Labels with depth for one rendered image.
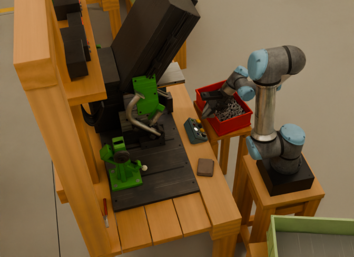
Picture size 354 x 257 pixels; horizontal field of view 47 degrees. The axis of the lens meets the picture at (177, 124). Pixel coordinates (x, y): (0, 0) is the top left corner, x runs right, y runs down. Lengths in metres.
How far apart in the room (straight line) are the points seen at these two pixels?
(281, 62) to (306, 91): 2.32
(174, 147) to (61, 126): 1.03
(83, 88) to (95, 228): 0.55
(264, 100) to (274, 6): 3.46
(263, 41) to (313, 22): 0.69
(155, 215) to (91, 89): 0.71
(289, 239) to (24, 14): 1.43
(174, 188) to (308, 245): 0.66
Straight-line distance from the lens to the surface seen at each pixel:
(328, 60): 4.38
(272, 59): 1.63
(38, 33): 1.15
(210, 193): 1.98
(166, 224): 1.92
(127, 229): 1.92
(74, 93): 1.56
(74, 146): 1.28
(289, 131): 1.90
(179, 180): 2.02
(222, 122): 2.25
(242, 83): 2.02
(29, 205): 3.22
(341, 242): 2.02
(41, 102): 1.15
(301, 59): 1.69
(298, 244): 1.96
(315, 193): 2.13
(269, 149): 1.86
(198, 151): 2.13
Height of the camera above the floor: 2.54
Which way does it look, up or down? 46 degrees down
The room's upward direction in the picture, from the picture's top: 2 degrees counter-clockwise
